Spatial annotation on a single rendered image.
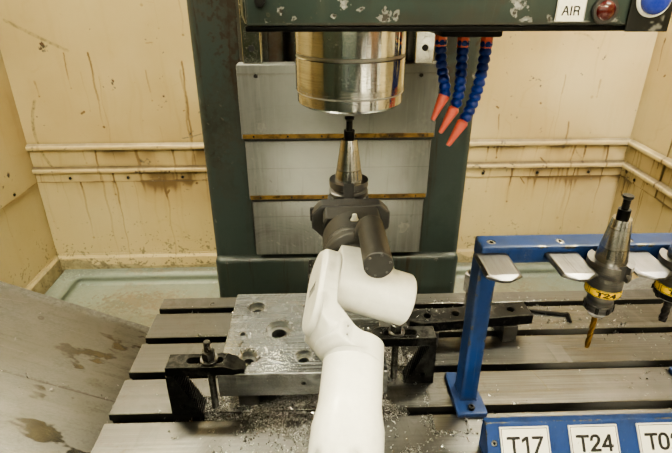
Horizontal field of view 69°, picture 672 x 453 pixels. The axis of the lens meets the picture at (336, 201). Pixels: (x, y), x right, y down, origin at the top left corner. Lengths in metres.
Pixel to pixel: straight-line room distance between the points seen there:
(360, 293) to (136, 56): 1.25
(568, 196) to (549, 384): 0.99
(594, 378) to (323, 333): 0.69
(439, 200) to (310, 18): 0.91
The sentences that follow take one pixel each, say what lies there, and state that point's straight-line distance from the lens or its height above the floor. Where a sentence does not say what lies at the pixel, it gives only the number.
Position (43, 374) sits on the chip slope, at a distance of 1.44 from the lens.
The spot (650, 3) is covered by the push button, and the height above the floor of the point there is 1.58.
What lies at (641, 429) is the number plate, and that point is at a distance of 0.98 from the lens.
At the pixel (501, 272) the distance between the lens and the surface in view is 0.75.
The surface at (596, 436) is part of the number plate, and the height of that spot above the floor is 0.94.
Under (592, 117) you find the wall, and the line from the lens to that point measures 1.85.
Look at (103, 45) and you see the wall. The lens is 1.70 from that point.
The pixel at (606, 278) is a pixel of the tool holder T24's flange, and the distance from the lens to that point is 0.81.
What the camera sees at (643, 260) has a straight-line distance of 0.87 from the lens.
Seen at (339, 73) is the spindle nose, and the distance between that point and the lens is 0.66.
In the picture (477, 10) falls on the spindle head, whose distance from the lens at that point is 0.55.
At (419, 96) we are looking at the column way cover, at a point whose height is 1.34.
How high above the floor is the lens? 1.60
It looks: 25 degrees down
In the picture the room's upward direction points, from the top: straight up
